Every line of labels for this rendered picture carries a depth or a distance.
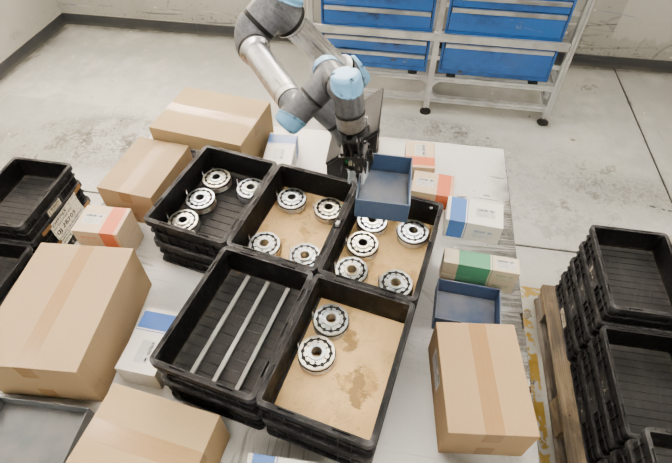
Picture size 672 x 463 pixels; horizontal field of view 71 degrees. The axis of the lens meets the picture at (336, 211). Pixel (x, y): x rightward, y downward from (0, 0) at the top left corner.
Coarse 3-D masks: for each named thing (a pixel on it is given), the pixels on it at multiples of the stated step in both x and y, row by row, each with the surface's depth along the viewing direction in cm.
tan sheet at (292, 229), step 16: (304, 192) 173; (272, 208) 168; (272, 224) 163; (288, 224) 163; (304, 224) 163; (320, 224) 163; (288, 240) 158; (304, 240) 158; (320, 240) 158; (288, 256) 154
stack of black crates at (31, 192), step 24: (24, 168) 226; (48, 168) 223; (72, 168) 220; (0, 192) 216; (24, 192) 221; (48, 192) 207; (72, 192) 222; (0, 216) 211; (24, 216) 211; (48, 216) 209; (0, 240) 203; (24, 240) 202; (48, 240) 212; (72, 240) 227
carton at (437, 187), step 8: (416, 176) 187; (424, 176) 187; (432, 176) 187; (440, 176) 187; (448, 176) 187; (416, 184) 184; (424, 184) 184; (432, 184) 184; (440, 184) 184; (448, 184) 184; (416, 192) 182; (424, 192) 181; (432, 192) 181; (440, 192) 181; (448, 192) 181; (432, 200) 183; (440, 200) 182
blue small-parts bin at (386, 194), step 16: (384, 160) 143; (400, 160) 142; (368, 176) 144; (384, 176) 145; (400, 176) 145; (368, 192) 140; (384, 192) 140; (400, 192) 140; (368, 208) 131; (384, 208) 130; (400, 208) 129
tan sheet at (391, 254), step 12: (432, 228) 162; (384, 240) 158; (396, 240) 158; (384, 252) 155; (396, 252) 155; (408, 252) 155; (420, 252) 155; (336, 264) 151; (372, 264) 151; (384, 264) 151; (396, 264) 151; (408, 264) 151; (420, 264) 151; (372, 276) 148
